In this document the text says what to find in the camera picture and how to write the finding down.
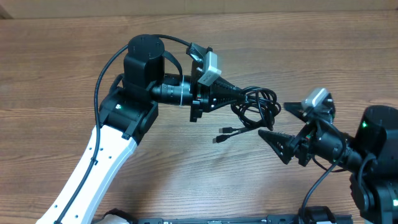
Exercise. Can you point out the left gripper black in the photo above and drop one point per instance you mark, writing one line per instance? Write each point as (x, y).
(203, 99)

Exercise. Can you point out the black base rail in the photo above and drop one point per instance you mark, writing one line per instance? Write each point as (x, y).
(313, 215)

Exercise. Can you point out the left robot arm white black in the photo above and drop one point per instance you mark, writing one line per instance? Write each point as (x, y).
(128, 112)

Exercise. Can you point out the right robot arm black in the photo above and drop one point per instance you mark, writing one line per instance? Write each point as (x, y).
(370, 156)

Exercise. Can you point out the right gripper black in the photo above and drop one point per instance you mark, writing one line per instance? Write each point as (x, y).
(305, 143)

